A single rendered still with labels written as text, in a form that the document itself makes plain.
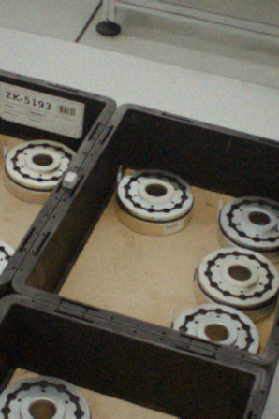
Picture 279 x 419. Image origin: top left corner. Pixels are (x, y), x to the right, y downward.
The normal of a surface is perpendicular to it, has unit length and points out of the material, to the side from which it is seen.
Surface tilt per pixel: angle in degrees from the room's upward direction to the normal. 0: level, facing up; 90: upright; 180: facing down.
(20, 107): 90
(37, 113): 90
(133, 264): 0
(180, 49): 0
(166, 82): 0
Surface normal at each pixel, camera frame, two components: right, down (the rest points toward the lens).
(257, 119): 0.09, -0.76
